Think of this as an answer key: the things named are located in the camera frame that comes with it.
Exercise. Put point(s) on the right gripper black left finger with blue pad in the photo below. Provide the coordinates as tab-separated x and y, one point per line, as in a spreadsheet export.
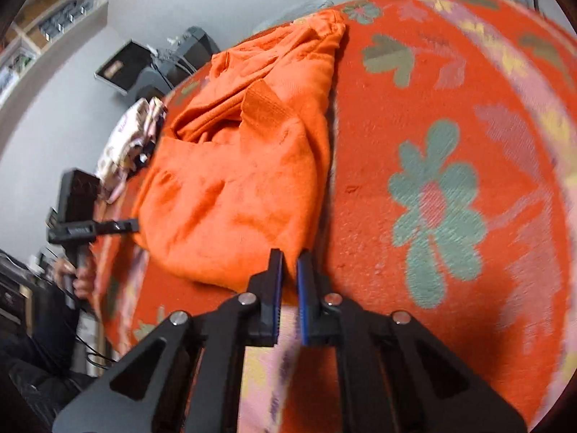
185	375

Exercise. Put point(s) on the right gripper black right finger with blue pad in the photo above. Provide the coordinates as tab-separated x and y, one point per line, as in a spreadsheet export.
394	375

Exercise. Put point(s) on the orange fleece sweater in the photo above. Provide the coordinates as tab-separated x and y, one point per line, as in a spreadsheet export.
242	168

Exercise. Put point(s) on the pile of light folded clothes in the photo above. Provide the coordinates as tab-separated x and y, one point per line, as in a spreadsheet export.
137	128

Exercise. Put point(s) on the person's left hand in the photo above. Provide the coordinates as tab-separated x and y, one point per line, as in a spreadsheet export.
83	277

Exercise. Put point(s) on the grey therapy machine cart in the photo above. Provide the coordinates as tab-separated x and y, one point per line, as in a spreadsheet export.
166	68

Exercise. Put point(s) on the red floral bed blanket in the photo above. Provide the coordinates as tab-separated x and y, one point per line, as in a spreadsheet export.
451	195

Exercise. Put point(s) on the grey round cushion stool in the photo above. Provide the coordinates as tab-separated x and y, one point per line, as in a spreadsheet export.
294	12

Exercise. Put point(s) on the white wall shelf unit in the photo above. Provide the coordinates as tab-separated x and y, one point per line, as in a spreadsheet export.
44	35

